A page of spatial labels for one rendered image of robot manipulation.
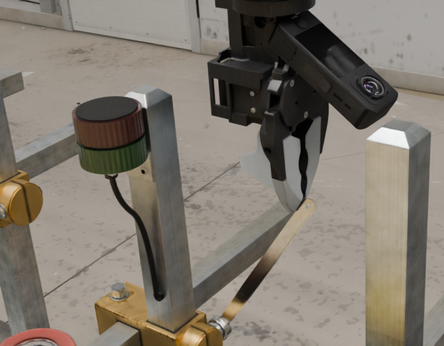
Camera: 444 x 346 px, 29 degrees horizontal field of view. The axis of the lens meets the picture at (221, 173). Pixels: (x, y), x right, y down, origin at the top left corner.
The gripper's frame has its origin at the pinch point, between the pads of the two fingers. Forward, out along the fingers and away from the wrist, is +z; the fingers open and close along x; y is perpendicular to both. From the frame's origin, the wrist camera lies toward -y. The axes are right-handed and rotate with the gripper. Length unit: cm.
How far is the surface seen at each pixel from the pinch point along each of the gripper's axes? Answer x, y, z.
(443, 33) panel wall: -255, 100, 74
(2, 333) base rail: 6, 45, 30
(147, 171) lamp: 9.9, 9.8, -5.0
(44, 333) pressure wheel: 19.8, 16.1, 9.5
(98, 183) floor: -124, 170, 101
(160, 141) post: 8.3, 9.3, -7.5
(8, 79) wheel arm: -16, 63, 5
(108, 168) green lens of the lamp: 15.0, 9.2, -7.7
